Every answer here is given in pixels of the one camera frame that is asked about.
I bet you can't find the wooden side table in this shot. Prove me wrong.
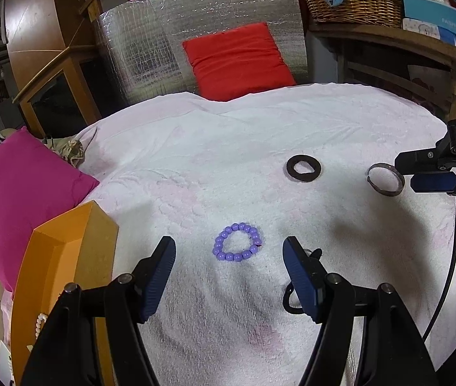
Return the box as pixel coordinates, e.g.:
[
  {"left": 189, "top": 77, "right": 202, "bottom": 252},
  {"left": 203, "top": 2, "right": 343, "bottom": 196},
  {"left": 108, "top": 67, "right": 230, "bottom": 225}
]
[{"left": 307, "top": 22, "right": 456, "bottom": 122}]

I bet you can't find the wooden glass cabinet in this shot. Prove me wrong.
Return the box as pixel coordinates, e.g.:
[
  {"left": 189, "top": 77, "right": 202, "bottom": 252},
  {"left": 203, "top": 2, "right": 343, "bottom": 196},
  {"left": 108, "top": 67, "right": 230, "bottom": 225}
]
[{"left": 13, "top": 43, "right": 110, "bottom": 139}]

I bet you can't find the wicker basket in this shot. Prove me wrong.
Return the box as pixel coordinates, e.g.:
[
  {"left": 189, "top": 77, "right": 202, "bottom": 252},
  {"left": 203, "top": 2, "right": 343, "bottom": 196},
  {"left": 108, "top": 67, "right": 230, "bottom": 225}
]
[{"left": 298, "top": 0, "right": 406, "bottom": 29}]

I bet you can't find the red pillow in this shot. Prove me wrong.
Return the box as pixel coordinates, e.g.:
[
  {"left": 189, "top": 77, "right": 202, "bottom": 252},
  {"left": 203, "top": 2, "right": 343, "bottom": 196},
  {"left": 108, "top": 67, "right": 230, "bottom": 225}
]
[{"left": 182, "top": 22, "right": 297, "bottom": 102}]

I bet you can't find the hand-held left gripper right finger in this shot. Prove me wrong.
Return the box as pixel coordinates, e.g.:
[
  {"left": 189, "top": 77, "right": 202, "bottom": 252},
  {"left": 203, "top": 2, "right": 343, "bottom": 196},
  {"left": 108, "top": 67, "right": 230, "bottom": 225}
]
[{"left": 282, "top": 236, "right": 439, "bottom": 386}]

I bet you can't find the orange cardboard box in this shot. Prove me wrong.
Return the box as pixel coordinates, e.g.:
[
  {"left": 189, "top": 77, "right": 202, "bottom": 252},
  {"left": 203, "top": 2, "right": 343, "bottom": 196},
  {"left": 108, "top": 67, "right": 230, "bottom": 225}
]
[{"left": 11, "top": 201, "right": 120, "bottom": 386}]

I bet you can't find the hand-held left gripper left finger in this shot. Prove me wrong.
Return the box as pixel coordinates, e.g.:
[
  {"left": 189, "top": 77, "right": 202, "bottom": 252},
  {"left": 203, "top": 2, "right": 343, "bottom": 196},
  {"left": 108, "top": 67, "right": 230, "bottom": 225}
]
[{"left": 19, "top": 236, "right": 177, "bottom": 386}]

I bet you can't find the pink pillow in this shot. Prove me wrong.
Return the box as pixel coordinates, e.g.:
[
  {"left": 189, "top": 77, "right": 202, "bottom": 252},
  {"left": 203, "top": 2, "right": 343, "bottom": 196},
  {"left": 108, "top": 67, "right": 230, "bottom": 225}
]
[{"left": 0, "top": 126, "right": 101, "bottom": 293}]

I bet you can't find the purple bead bracelet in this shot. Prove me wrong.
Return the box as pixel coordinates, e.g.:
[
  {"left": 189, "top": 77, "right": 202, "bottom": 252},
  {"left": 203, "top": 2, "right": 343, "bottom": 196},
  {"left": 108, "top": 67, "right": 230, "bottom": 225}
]
[{"left": 213, "top": 222, "right": 261, "bottom": 263}]

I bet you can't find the silver metal bangle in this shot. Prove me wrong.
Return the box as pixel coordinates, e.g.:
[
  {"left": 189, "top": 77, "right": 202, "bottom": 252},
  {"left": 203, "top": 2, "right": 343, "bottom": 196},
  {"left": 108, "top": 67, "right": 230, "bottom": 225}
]
[{"left": 366, "top": 163, "right": 406, "bottom": 198}]

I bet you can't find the black cable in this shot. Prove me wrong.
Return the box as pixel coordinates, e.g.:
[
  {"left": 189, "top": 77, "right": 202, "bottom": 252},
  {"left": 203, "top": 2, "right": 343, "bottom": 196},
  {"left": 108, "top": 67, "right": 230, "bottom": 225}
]
[{"left": 422, "top": 157, "right": 456, "bottom": 340}]

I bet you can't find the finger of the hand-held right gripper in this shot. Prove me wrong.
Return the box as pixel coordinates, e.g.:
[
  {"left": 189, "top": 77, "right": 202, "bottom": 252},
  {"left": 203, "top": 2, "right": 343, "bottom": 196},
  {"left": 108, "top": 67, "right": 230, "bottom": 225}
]
[
  {"left": 410, "top": 171, "right": 456, "bottom": 194},
  {"left": 395, "top": 147, "right": 453, "bottom": 176}
]

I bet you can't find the camouflage cloth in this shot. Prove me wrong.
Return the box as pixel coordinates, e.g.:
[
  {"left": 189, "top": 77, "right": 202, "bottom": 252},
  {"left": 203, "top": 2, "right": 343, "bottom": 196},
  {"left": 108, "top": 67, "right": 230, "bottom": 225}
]
[{"left": 42, "top": 127, "right": 99, "bottom": 168}]

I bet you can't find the wooden pillar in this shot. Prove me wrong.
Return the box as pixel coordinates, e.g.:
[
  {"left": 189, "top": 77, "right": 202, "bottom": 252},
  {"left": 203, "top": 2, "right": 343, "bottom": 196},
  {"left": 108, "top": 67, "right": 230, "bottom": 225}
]
[{"left": 2, "top": 0, "right": 104, "bottom": 107}]

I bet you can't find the silver foil insulation mat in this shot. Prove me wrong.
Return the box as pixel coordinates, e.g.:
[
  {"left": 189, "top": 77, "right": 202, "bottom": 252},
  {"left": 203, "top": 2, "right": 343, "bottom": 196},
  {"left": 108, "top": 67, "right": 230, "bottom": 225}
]
[{"left": 93, "top": 0, "right": 306, "bottom": 107}]

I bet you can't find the white patterned box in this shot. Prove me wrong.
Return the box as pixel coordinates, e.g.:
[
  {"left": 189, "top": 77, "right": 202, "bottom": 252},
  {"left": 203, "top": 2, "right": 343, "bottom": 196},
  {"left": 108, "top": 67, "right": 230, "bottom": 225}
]
[{"left": 402, "top": 18, "right": 444, "bottom": 41}]

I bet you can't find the white bead bracelet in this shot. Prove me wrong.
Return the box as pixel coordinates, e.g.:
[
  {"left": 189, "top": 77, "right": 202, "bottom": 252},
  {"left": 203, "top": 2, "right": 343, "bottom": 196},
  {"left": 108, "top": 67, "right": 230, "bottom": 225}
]
[{"left": 34, "top": 313, "right": 49, "bottom": 340}]

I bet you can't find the black fabric ring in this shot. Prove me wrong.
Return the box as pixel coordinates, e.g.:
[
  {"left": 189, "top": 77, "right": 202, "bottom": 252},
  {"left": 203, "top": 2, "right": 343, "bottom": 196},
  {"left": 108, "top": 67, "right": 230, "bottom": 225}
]
[{"left": 285, "top": 154, "right": 323, "bottom": 183}]

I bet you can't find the blue cardboard box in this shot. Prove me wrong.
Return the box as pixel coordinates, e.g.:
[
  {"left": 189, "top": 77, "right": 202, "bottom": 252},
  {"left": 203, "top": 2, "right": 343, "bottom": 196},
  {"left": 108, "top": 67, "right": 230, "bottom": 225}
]
[{"left": 402, "top": 0, "right": 456, "bottom": 47}]

